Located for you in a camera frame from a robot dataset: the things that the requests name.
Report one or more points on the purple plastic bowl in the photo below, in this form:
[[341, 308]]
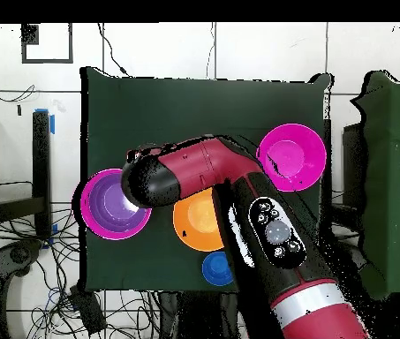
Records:
[[111, 212]]

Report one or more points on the pink plastic bowl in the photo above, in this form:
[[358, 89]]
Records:
[[86, 212], [298, 159]]

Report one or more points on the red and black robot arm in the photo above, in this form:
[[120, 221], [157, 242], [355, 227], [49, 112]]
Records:
[[199, 166]]

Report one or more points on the dark green tablecloth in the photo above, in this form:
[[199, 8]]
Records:
[[203, 113]]

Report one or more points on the orange plastic bowl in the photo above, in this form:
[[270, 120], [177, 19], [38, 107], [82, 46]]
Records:
[[196, 226]]

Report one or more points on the black stand with blue tape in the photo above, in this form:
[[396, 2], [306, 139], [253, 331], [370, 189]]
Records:
[[41, 159]]

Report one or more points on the dark blue bowl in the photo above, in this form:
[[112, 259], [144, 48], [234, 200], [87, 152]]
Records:
[[215, 268]]

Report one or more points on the black power adapter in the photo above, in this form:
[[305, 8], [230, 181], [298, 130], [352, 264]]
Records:
[[88, 310]]

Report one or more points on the black pedestal foot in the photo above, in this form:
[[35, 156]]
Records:
[[19, 254]]

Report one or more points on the black square floor frame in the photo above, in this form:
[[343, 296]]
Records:
[[30, 35]]

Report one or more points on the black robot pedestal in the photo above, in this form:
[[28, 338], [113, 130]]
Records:
[[199, 317]]

